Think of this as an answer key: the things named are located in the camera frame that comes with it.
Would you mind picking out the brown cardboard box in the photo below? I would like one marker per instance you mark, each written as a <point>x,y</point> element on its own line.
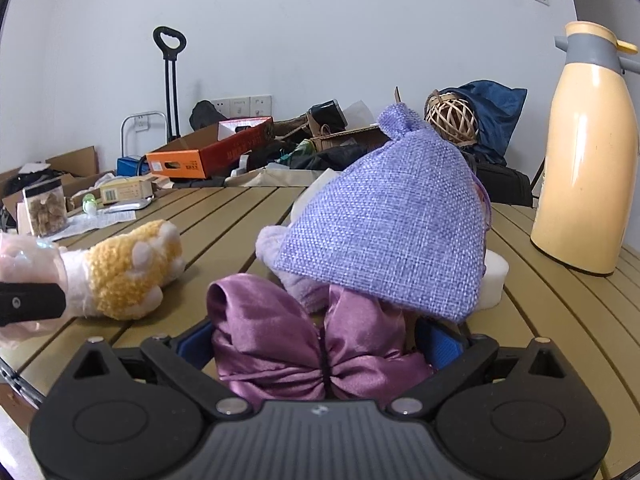
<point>329,131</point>

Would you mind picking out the purple satin bow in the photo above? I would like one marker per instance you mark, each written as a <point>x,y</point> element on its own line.
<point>267,347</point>

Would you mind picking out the small tan carton box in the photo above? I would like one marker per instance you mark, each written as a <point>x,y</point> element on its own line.
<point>125,189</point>

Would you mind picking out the clear jar of snacks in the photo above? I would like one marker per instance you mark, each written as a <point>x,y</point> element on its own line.
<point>46,207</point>

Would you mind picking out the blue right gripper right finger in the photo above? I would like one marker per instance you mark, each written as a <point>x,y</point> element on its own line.
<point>438,343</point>

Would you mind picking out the black trolley handle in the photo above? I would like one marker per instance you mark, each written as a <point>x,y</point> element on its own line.
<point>171,43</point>

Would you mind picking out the lavender burlap drawstring pouch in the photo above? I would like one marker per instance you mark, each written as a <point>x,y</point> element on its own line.
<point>405,223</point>

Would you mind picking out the white foam cylinder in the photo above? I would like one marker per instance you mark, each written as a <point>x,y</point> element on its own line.
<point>491,285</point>

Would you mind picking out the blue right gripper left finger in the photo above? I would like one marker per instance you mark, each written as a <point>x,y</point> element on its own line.
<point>195,344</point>

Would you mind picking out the orange cardboard box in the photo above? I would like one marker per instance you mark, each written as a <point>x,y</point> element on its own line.
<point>210,151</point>

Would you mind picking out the woven rattan ball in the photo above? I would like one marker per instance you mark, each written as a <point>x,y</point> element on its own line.
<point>452,118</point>

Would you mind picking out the white wall socket panel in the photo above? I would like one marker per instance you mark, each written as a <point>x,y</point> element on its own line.
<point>244,106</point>

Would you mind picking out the dark blue cloth bag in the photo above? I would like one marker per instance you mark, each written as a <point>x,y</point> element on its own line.
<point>497,109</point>

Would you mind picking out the cream yellow thermos jug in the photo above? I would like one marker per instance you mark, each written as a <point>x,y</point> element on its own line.
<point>592,152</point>

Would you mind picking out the white paper sheet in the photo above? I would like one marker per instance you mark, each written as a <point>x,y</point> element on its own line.
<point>83,223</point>

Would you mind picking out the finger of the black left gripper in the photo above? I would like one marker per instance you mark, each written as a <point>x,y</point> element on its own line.
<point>30,302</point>

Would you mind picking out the open cardboard boxes left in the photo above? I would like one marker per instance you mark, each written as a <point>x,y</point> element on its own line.
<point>73,168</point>

